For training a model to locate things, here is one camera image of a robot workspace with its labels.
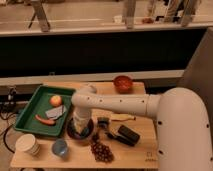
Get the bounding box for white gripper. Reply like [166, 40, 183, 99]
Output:
[73, 107, 92, 133]

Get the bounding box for blue cup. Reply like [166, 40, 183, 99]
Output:
[51, 139, 68, 157]

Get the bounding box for green plastic tray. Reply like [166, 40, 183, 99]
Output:
[14, 86, 75, 137]

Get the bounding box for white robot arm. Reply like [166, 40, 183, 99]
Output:
[71, 85, 213, 171]

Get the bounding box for small black box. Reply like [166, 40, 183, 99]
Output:
[97, 117, 109, 128]

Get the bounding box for blue sponge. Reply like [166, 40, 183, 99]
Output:
[80, 128, 89, 136]

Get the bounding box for orange bowl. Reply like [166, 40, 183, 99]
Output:
[113, 75, 133, 93]

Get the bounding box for purple bowl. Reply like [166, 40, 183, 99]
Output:
[67, 119, 94, 140]

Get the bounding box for grey cloth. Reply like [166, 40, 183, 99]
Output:
[45, 105, 67, 120]

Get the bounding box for yellow banana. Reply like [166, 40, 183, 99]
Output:
[110, 114, 136, 121]

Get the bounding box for white paper cup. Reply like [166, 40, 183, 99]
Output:
[15, 134, 40, 155]

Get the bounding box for black cables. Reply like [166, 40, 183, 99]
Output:
[0, 87, 21, 154]

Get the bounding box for black rectangular block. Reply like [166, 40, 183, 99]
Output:
[118, 125, 140, 143]

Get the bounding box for black handled tool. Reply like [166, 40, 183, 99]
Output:
[105, 132, 134, 146]

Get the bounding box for orange apple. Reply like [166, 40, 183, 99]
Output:
[49, 95, 62, 107]

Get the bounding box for red sausage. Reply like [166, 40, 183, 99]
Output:
[35, 115, 56, 126]

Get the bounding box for bunch of dark grapes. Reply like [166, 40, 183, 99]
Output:
[90, 133, 114, 163]

